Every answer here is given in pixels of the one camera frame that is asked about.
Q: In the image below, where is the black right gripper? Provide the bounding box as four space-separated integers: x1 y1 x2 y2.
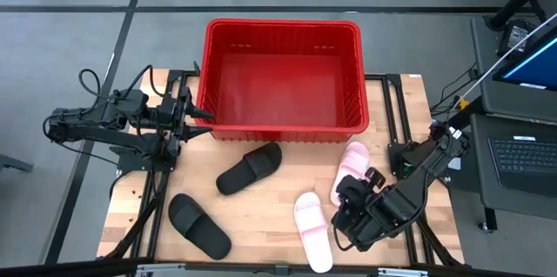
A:
332 166 418 252

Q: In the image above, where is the black slide sandal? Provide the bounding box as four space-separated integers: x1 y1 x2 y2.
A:
167 193 232 261
215 141 283 196

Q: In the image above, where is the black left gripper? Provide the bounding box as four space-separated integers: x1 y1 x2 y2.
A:
157 87 215 156

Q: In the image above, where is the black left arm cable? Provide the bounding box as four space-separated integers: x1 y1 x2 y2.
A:
77 64 166 104

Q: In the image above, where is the black frame beam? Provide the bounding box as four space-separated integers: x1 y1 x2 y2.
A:
0 257 557 277

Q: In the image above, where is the black power adapter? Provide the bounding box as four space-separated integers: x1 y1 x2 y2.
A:
498 19 539 56

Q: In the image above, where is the grey stand foot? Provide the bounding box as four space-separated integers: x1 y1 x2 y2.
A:
0 152 35 173

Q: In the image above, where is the white cable with yellow connector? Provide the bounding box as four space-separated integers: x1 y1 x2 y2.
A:
452 14 557 111

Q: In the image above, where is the red plastic bin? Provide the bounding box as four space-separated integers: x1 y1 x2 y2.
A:
194 17 371 143

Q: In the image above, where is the monitor with blue screen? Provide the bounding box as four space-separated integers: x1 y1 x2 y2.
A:
492 35 557 93

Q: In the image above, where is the black laptop keyboard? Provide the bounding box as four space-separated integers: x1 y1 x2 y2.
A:
486 134 557 199

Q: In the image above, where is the laptop computer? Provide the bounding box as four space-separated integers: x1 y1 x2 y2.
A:
469 15 557 233

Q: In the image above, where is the light pink slide sandal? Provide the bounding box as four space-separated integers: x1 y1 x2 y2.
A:
329 140 371 207
292 191 334 274

